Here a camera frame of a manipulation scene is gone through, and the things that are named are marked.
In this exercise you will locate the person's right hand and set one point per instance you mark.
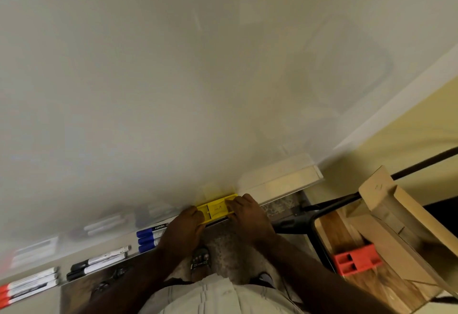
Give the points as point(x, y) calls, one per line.
point(250, 220)

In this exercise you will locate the yellow plastic holder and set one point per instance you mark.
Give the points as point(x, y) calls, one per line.
point(214, 208)

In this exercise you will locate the metal marker tray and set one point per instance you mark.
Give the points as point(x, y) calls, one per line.
point(279, 181)

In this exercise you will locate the brown cardboard box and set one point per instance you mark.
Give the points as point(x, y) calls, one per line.
point(393, 224)

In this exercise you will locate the white whiteboard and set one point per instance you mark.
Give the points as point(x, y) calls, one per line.
point(179, 74)

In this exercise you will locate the red whiteboard marker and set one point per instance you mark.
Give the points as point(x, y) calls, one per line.
point(4, 288)
point(4, 296)
point(4, 303)

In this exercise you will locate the person's left forearm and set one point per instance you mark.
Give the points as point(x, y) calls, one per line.
point(129, 285)

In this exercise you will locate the person's right forearm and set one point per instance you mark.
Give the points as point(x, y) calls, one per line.
point(322, 281)

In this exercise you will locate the person's left sandaled foot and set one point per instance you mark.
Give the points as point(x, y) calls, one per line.
point(200, 258)

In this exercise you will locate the person's white striped shirt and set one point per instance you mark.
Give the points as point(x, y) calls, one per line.
point(214, 296)

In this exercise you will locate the person's black trousers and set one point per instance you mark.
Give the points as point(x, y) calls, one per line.
point(171, 283)

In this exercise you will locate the red plastic holder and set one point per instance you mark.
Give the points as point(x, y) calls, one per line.
point(358, 258)

